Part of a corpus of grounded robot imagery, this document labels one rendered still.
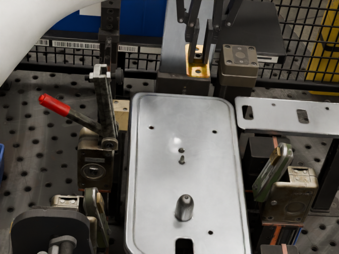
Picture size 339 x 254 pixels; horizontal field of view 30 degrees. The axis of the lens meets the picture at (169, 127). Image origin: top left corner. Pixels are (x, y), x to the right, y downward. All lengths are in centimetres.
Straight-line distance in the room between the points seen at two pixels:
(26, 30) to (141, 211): 59
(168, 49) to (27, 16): 78
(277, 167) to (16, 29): 65
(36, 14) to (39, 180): 98
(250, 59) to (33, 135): 62
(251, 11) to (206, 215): 63
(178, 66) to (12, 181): 50
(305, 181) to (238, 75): 32
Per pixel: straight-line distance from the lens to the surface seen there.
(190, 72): 103
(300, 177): 120
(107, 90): 108
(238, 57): 140
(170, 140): 126
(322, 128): 137
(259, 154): 130
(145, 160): 122
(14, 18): 61
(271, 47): 150
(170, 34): 135
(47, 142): 167
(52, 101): 112
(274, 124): 135
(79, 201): 108
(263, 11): 162
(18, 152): 165
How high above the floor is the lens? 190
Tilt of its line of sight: 44 degrees down
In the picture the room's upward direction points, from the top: 8 degrees clockwise
